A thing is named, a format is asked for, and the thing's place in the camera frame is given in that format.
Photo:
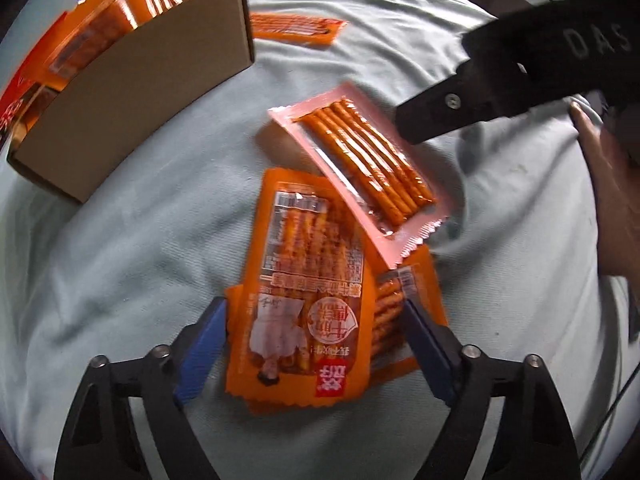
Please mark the person's right hand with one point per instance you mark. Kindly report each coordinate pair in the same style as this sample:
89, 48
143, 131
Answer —
615, 200

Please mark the heap of snack packets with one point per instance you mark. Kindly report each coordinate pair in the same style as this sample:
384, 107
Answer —
90, 25

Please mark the brown cardboard box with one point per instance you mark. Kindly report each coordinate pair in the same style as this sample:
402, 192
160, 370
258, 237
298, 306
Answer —
150, 85

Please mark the orange snack packet underneath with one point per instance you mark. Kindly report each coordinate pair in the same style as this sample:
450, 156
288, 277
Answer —
387, 320

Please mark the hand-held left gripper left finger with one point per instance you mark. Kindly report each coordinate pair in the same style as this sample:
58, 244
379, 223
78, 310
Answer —
200, 350

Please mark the orange stick snack packet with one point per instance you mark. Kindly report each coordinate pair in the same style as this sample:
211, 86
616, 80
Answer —
300, 285

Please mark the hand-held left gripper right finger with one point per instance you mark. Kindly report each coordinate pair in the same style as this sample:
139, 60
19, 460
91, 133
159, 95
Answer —
427, 350

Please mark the orange flat snack packet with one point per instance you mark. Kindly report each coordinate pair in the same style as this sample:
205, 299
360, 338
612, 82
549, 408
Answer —
295, 27

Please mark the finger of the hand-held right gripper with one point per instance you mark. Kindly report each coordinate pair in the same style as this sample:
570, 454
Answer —
450, 105

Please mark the red snack packet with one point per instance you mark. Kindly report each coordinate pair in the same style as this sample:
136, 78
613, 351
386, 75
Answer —
15, 110

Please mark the light blue bedsheet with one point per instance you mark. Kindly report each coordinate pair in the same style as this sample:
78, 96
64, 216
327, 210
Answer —
150, 240

